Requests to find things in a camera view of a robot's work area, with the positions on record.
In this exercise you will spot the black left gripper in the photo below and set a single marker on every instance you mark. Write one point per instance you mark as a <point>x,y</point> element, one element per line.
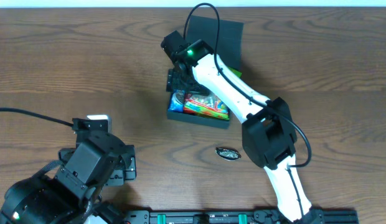
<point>127,168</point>

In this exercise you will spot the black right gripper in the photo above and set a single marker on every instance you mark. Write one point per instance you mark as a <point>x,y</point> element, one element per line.
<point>179,81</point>

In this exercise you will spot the blue Oreo cookie pack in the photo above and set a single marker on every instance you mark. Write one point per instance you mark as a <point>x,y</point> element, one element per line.
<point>176,103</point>

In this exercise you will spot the green Haribo gummy bag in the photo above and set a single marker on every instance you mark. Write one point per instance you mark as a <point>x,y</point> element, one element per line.
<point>200,101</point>

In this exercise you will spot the black box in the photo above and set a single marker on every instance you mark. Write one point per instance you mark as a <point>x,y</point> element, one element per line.
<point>229,49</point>

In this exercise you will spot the small black candy wrapper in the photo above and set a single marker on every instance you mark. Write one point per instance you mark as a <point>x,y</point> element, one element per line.
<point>228,154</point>

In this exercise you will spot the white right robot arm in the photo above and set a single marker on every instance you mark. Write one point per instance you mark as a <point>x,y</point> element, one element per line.
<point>268,131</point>

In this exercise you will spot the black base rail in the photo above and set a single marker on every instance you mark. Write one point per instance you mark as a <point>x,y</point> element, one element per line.
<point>315,216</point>

